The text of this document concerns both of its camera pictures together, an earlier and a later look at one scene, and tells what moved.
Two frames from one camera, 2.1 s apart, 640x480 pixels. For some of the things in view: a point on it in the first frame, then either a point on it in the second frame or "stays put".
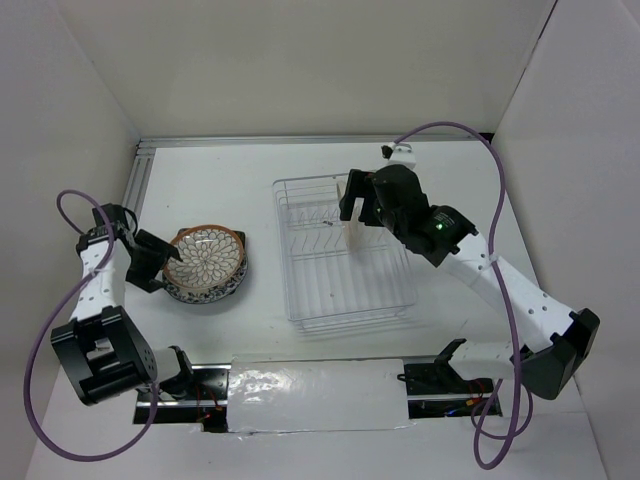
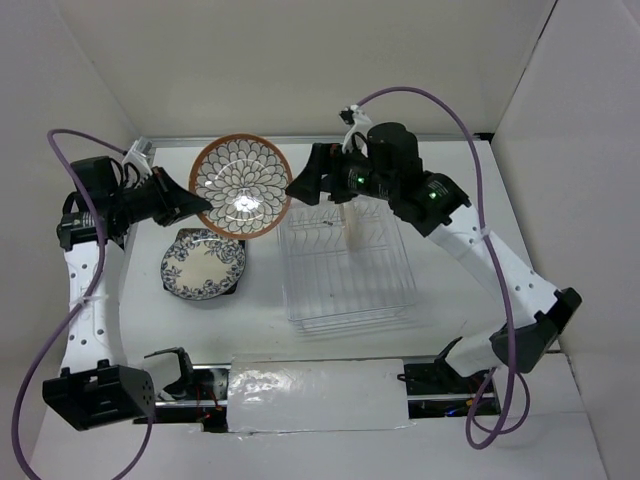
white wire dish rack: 340,276 stays put
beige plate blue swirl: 353,229 stays put
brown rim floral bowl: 209,255 -> 244,177
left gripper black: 161,251 -> 175,202
